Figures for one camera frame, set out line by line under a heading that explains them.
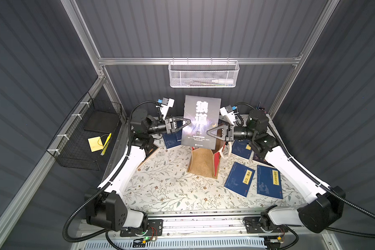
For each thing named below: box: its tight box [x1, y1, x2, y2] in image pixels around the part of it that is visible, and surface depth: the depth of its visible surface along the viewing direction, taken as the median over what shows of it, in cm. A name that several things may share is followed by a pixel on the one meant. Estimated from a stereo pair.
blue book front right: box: [256, 164, 283, 200], surface depth 86 cm
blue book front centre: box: [223, 161, 256, 198], surface depth 91 cm
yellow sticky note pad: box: [87, 136, 104, 153], surface depth 75 cm
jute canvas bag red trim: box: [186, 140, 227, 180], surface depth 90 cm
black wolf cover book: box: [181, 95, 222, 150], surface depth 63 cm
